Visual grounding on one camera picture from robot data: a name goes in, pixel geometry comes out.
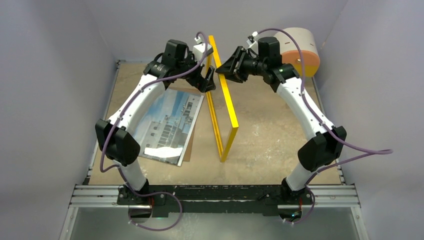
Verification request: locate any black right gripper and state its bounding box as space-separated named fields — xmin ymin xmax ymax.
xmin=217 ymin=46 xmax=268 ymax=84

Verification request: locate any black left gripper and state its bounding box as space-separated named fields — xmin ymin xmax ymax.
xmin=176 ymin=51 xmax=216 ymax=92

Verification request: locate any clear acrylic sheet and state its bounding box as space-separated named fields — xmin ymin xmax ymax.
xmin=134 ymin=89 xmax=200 ymax=163

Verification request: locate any yellow wooden picture frame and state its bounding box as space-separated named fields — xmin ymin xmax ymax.
xmin=202 ymin=35 xmax=240 ymax=164

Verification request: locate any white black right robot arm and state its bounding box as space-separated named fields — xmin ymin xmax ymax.
xmin=216 ymin=36 xmax=347 ymax=204

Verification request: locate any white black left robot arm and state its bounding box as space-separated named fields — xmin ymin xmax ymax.
xmin=95 ymin=37 xmax=216 ymax=205

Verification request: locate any building photo print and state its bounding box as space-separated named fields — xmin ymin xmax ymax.
xmin=132 ymin=88 xmax=205 ymax=167

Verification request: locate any round three-drawer cabinet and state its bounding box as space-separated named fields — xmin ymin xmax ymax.
xmin=272 ymin=27 xmax=321 ymax=78

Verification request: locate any brown cardboard backing board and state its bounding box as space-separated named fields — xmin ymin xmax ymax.
xmin=170 ymin=87 xmax=204 ymax=166

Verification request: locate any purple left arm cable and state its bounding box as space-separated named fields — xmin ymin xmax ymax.
xmin=99 ymin=31 xmax=183 ymax=232

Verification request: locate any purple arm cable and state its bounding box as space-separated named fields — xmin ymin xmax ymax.
xmin=99 ymin=31 xmax=183 ymax=232
xmin=253 ymin=27 xmax=394 ymax=226

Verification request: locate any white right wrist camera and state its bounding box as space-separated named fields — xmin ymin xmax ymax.
xmin=246 ymin=31 xmax=259 ymax=54

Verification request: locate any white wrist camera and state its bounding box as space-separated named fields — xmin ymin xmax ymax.
xmin=246 ymin=31 xmax=259 ymax=54
xmin=192 ymin=36 xmax=214 ymax=64

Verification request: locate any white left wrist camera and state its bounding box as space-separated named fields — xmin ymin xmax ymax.
xmin=192 ymin=36 xmax=214 ymax=64

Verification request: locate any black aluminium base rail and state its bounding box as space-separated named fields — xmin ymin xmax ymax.
xmin=70 ymin=184 xmax=360 ymax=219

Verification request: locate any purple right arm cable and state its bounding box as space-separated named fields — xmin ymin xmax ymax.
xmin=253 ymin=27 xmax=394 ymax=226

